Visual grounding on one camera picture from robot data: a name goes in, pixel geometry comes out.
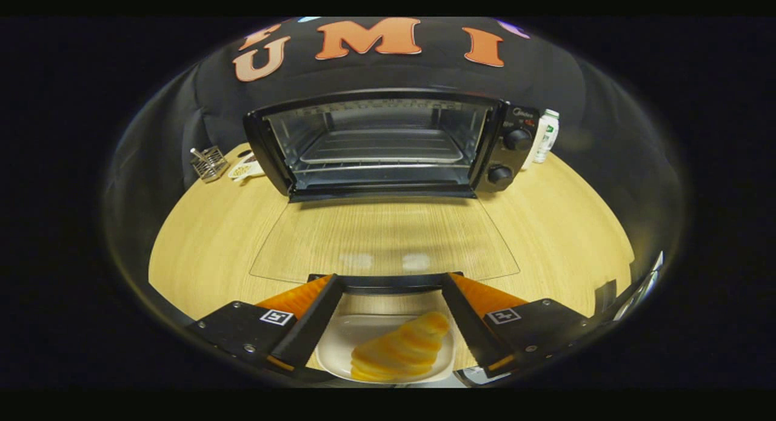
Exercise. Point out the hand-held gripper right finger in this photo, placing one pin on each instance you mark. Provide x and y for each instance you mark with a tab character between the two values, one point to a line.
467	324

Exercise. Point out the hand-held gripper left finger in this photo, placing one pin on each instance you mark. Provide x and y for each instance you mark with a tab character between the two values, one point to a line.
315	324

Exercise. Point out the yellow croissant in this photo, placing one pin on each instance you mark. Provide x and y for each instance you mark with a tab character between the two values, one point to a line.
400	348

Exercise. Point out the black toaster oven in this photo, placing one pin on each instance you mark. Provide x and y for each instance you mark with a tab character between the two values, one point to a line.
515	160

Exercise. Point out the white pop-up toaster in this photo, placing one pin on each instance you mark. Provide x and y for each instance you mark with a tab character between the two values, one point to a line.
536	145

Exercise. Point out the white plate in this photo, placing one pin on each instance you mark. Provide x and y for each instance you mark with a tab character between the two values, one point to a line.
339	342

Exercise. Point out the small white patterned dish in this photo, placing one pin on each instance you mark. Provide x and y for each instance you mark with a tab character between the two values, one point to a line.
245	169

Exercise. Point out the white bottle green label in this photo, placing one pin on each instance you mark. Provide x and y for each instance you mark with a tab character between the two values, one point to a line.
547	136

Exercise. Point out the black backdrop cloth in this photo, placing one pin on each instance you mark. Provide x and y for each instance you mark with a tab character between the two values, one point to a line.
424	72

